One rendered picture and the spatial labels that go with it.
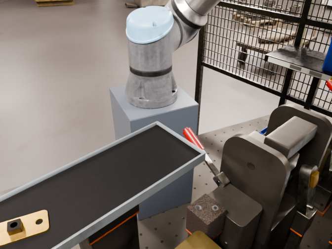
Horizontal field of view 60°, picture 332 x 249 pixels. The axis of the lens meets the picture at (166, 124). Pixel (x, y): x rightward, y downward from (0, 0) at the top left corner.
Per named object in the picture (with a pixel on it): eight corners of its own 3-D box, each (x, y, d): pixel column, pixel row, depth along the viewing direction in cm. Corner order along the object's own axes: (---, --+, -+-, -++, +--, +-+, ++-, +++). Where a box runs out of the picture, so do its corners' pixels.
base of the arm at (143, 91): (118, 89, 86) (115, 58, 81) (164, 80, 92) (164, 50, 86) (136, 113, 75) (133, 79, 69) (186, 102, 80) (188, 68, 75)
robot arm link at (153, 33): (119, 66, 76) (114, 13, 68) (146, 50, 85) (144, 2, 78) (158, 76, 71) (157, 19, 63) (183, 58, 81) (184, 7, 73)
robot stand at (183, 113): (120, 181, 110) (108, 87, 87) (168, 166, 117) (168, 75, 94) (138, 221, 95) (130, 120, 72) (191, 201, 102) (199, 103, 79)
